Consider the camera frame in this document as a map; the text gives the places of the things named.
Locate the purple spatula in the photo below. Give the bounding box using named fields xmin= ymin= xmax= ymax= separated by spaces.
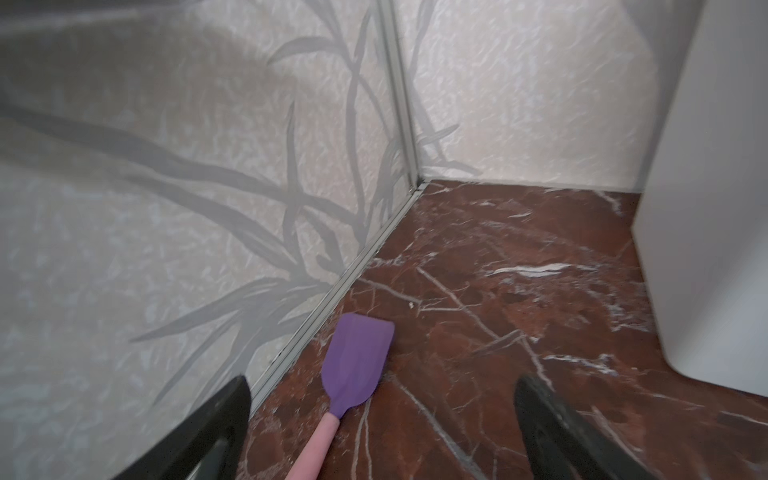
xmin=287 ymin=313 xmax=395 ymax=479

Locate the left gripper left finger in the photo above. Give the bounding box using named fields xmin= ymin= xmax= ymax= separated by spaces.
xmin=116 ymin=376 xmax=251 ymax=479

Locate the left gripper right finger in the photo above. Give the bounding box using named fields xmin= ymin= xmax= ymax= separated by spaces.
xmin=514 ymin=375 xmax=654 ymax=479

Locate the white bin with green liner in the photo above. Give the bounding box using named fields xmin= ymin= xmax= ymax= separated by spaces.
xmin=633 ymin=1 xmax=767 ymax=396

